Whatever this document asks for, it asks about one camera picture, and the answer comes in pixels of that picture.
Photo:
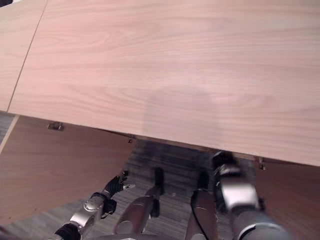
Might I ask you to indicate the adjoining light wooden cabinet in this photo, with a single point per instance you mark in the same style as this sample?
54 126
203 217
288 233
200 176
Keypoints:
15 45

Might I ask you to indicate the light wooden office cabinet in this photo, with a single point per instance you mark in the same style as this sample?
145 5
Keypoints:
175 70

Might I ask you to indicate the silver robot torso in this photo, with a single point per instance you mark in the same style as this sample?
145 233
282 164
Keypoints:
140 237

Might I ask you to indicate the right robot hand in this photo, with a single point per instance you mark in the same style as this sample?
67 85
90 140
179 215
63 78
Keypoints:
225 163

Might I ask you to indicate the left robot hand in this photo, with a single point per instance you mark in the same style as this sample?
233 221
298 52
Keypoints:
115 184

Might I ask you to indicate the dark right robot foot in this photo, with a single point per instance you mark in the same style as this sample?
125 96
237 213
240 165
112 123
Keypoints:
203 180

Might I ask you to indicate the silver right robot leg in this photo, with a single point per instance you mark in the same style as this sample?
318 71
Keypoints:
202 215

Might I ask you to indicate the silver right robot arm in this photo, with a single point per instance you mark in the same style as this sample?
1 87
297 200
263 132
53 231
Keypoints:
247 212

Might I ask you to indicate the metal cabinet door hinge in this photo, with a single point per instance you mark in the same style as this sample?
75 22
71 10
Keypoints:
55 126
261 163
130 140

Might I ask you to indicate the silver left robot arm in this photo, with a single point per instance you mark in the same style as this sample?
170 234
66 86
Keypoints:
86 215

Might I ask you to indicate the dark object on cabinet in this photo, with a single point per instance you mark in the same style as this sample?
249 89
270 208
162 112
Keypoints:
5 2

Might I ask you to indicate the brown wooden cabinet door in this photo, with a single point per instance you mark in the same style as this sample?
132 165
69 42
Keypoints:
57 165
290 190

